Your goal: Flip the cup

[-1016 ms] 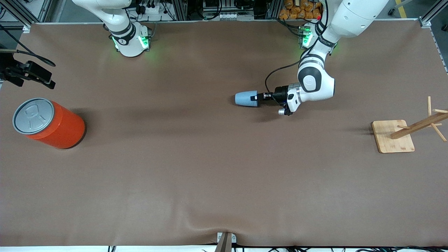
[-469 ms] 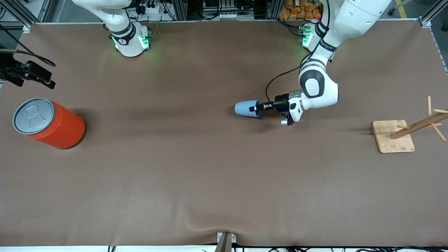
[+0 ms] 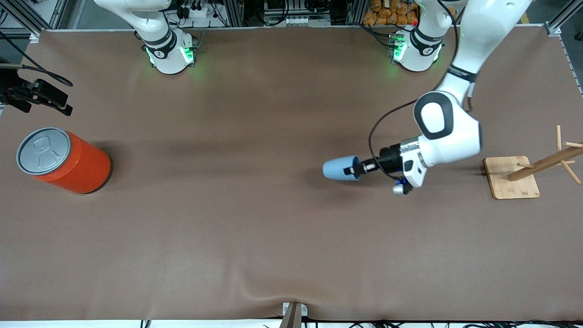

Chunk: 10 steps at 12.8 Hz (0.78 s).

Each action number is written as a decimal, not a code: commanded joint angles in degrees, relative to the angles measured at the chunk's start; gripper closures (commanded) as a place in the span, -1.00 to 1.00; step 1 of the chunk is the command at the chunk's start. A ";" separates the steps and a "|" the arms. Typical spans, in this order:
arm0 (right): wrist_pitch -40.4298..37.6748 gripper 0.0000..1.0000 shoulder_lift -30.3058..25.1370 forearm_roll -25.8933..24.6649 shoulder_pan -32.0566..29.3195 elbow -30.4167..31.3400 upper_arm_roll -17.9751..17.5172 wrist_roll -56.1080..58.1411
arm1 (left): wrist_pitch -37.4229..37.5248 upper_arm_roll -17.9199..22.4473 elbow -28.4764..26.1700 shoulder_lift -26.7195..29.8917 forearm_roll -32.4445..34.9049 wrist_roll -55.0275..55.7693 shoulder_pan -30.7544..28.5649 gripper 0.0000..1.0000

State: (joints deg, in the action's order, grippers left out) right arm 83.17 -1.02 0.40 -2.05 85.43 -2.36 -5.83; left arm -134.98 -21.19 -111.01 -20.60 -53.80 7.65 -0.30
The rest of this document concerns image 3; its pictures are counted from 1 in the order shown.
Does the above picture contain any light blue plastic cup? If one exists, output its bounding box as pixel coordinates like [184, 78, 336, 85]
[322, 156, 363, 182]

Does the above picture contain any bamboo cup rack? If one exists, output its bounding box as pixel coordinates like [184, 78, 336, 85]
[483, 125, 583, 200]

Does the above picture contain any red can with grey lid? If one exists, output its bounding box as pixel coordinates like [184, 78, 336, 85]
[16, 127, 112, 195]

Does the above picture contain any brown table mat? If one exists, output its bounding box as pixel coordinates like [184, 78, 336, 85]
[0, 26, 583, 322]

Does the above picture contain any bag of orange snacks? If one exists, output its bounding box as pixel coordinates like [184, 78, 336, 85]
[363, 0, 420, 26]

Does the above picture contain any white terminal strip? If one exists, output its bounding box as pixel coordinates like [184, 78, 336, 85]
[283, 17, 331, 26]

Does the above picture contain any white power strip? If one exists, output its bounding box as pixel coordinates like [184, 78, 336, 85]
[180, 4, 219, 20]

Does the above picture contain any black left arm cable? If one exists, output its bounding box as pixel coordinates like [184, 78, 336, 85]
[368, 0, 472, 181]

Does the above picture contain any grey metal edge bracket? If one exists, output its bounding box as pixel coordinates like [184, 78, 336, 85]
[281, 302, 308, 328]

